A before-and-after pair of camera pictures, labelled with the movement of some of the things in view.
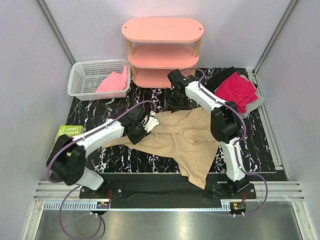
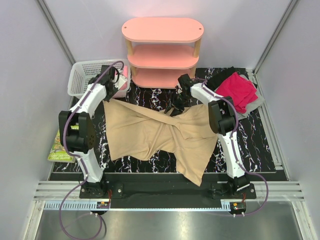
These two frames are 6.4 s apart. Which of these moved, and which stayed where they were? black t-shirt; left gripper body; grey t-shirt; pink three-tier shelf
Moved: left gripper body
Stayed: black t-shirt; pink three-tier shelf; grey t-shirt
